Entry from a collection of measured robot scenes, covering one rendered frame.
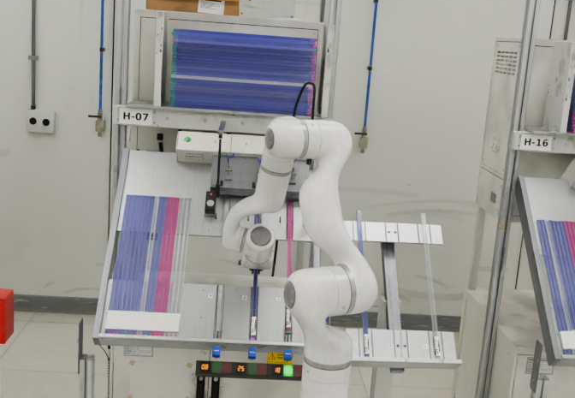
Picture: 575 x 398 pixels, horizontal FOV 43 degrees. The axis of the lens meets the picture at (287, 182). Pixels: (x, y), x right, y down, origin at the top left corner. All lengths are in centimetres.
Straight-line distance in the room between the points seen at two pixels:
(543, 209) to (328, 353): 128
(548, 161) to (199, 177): 136
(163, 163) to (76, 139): 164
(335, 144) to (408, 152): 240
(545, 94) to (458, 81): 132
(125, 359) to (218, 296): 50
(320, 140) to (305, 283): 37
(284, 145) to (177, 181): 87
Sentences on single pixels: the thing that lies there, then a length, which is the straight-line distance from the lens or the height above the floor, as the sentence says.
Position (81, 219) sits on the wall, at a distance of 434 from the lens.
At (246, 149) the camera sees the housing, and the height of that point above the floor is 126.
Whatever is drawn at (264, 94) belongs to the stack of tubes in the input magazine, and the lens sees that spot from 260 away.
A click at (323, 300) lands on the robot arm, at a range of 173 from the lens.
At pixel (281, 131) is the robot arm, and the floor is 143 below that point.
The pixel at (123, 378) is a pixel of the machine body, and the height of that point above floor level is 43.
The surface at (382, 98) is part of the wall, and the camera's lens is 418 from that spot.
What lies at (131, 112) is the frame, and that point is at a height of 136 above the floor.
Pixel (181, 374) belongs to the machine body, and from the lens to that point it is 274.
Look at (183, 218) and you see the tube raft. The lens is 253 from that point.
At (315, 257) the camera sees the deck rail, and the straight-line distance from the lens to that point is 247.
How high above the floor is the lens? 166
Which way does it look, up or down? 11 degrees down
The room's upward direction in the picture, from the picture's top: 4 degrees clockwise
